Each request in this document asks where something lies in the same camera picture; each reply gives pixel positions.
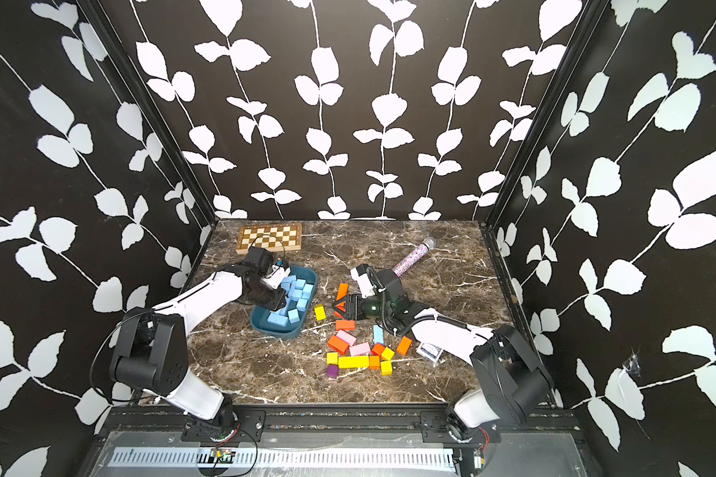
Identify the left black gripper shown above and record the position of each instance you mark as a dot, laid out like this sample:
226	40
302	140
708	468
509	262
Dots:
277	302

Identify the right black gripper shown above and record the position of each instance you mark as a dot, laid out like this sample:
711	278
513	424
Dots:
350	303

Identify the dark teal plastic tray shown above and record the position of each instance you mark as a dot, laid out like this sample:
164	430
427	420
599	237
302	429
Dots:
259	315

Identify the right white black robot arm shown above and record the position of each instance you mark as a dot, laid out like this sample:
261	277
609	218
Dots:
512	380

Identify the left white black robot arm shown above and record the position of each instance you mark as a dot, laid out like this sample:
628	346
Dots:
151	353

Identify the orange block right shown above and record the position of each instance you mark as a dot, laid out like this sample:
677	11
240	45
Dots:
404	346

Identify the long orange block upper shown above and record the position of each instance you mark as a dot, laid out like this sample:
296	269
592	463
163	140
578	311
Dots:
342	292

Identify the blue playing card deck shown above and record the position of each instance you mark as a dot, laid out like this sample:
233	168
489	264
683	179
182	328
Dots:
430	352

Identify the orange red block lower left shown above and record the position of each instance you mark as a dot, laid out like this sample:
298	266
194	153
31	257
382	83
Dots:
338	345

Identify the wooden chess board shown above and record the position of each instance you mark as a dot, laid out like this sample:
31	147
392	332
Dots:
275	238

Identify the small yellow block left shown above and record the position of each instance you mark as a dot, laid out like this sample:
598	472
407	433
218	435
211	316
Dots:
320	313

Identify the long yellow block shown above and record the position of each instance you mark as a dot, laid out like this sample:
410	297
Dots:
356	362

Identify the purple glitter microphone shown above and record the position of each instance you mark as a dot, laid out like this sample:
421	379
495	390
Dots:
414	256

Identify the purple cube block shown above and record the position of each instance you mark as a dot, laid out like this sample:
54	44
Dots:
332	371

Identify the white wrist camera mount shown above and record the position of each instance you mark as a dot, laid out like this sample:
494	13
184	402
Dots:
279	272

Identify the black front rail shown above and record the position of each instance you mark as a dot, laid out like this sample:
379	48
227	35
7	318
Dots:
430	420

